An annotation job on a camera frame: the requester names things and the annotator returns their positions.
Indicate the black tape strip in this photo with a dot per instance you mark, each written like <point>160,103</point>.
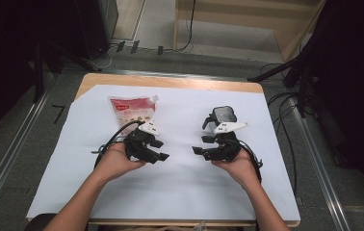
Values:
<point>135,46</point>
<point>160,50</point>
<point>120,46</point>

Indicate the clear container with black lid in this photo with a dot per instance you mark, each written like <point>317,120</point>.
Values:
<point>224,114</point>

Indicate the wooden table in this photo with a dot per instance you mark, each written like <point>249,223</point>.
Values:
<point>170,82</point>

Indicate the person's left hand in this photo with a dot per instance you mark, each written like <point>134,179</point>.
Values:
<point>114,162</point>

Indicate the light wooden shelf frame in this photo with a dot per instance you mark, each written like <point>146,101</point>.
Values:
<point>286,35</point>

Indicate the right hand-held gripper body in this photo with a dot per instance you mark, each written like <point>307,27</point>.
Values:
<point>225,147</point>

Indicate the angled black tape mark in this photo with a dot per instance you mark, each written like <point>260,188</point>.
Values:
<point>59,112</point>

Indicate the red and white refill pouch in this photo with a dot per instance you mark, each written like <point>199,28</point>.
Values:
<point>128,109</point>

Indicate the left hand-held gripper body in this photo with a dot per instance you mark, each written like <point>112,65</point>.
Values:
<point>136,142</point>

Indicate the person's right hand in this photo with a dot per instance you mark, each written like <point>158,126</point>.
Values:
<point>242,168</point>

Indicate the white cloth table cover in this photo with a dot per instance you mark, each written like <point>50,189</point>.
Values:
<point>176,179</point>

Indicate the metal floor rail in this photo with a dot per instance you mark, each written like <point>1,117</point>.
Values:
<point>321,166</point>
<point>13,141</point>

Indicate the dark cabinet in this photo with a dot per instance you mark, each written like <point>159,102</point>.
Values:
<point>96,25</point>

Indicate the black metal stand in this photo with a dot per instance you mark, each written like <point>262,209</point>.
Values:
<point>286,69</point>

